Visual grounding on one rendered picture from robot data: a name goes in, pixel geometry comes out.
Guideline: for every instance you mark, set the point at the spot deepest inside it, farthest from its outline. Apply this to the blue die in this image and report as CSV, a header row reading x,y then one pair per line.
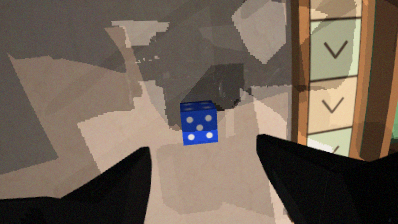
x,y
199,122

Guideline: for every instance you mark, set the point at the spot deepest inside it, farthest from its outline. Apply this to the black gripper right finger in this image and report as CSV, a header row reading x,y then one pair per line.
x,y
319,187

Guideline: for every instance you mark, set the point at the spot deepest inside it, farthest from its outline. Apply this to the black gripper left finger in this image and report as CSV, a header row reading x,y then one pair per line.
x,y
118,196

